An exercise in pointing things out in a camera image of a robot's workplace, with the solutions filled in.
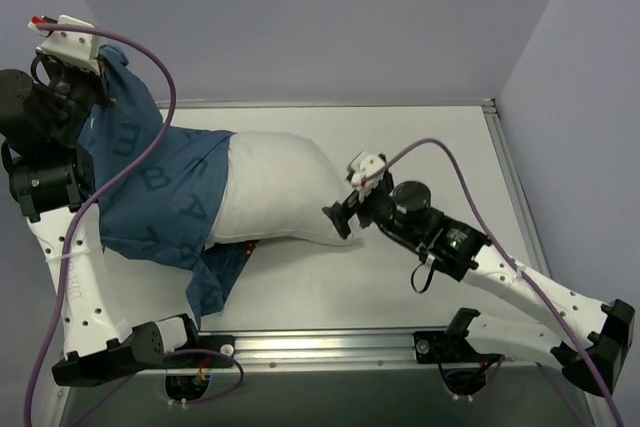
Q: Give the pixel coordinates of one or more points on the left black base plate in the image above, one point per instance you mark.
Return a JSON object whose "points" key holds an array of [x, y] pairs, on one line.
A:
{"points": [[222, 344]]}

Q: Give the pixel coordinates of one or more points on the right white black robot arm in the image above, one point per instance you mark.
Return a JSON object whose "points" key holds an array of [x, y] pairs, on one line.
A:
{"points": [[586, 339]]}

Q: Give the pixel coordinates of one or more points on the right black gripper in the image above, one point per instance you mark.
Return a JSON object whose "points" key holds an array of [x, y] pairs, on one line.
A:
{"points": [[355, 204]]}

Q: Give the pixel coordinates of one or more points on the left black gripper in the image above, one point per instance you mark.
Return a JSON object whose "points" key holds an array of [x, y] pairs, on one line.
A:
{"points": [[92, 85]]}

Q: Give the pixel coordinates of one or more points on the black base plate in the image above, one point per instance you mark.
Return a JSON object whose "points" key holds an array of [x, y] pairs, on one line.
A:
{"points": [[434, 346], [222, 344]]}

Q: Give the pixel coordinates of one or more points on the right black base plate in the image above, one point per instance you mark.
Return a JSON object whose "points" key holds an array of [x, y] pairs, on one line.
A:
{"points": [[434, 346]]}

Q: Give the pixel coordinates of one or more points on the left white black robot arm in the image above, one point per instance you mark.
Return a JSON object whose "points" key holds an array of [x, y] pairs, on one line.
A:
{"points": [[51, 177]]}

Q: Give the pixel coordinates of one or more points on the white pillow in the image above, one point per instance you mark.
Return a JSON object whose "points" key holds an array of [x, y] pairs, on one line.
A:
{"points": [[277, 186]]}

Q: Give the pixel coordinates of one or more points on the blue cartoon print pillowcase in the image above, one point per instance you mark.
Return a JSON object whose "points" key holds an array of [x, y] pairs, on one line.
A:
{"points": [[164, 210]]}

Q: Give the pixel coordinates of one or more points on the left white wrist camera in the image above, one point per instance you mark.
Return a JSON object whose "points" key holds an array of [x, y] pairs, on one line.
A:
{"points": [[74, 49]]}

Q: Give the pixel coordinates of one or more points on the aluminium front rail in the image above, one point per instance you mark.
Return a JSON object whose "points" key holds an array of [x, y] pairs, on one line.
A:
{"points": [[320, 347]]}

